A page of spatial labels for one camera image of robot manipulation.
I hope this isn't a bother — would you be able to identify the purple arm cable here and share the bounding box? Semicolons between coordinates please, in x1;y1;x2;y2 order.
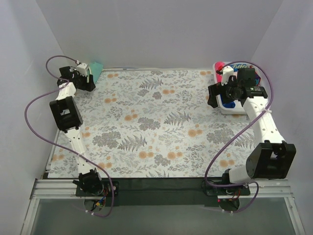
24;55;115;218
204;61;273;214

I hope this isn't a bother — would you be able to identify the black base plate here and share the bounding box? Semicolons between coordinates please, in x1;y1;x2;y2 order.
75;178;250;208

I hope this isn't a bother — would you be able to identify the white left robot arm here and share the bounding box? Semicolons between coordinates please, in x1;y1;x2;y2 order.
49;63;104;196

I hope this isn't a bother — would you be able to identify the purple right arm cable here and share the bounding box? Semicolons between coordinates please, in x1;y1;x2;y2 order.
204;61;273;214

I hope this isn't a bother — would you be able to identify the blue lettered rolled towel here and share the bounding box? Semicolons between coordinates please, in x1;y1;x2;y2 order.
230;63;252;72

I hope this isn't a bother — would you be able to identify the red blue patterned cloth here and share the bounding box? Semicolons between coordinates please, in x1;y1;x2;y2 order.
255;72;261;86

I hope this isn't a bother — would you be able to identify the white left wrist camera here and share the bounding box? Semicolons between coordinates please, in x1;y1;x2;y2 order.
76;63;89;77

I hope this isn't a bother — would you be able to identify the green yellow cloth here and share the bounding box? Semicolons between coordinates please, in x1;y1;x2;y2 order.
89;62;103;83

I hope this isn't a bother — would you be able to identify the floral patterned table mat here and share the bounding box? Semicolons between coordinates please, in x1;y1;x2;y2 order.
47;69;274;179

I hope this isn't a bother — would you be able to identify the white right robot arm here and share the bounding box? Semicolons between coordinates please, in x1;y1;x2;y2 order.
208;66;296;195

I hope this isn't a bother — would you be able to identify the aluminium front rail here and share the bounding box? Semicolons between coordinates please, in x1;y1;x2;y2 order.
31;178;293;199

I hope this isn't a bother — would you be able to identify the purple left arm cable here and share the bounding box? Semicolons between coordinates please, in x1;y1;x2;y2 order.
24;55;115;218

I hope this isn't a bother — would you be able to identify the hot pink rolled towel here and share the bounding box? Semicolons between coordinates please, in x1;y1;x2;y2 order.
214;61;225;83

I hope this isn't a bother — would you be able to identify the white plastic basket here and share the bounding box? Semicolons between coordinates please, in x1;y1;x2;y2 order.
208;62;268;115

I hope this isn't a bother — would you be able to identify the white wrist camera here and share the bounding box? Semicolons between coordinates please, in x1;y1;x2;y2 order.
220;66;234;86
76;63;89;77

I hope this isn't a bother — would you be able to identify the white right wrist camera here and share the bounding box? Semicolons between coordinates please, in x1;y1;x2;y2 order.
220;66;234;86

